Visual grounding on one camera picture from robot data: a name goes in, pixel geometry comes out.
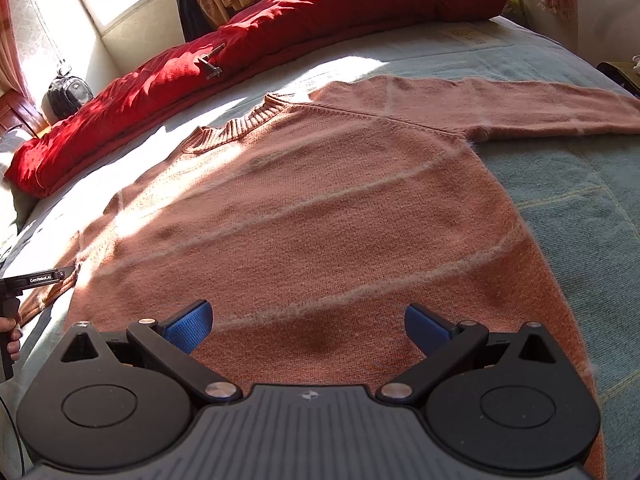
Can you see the grey pillow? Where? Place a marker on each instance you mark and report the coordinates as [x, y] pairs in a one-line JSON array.
[[15, 180]]

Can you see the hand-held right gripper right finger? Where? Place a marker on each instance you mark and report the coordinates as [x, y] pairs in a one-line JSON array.
[[425, 327]]

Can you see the olive brown bag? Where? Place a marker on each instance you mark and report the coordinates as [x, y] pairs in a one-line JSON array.
[[620, 77]]

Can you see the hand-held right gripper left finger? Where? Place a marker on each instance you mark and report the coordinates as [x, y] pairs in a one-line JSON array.
[[192, 326]]

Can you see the black backpack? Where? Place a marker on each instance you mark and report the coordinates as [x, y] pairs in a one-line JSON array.
[[70, 95]]

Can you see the person's left hand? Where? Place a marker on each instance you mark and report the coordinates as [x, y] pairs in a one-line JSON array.
[[16, 342]]

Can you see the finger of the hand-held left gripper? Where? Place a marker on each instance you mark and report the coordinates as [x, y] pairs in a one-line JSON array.
[[69, 273]]

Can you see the dark hanging garment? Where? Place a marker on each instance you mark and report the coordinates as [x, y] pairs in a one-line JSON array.
[[192, 17]]

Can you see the wooden headboard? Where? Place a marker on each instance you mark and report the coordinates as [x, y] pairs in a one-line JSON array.
[[20, 112]]

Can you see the orange knit sweater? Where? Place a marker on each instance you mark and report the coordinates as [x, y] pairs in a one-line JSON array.
[[325, 210]]

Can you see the red quilt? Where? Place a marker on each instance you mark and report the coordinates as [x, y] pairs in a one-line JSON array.
[[325, 25]]

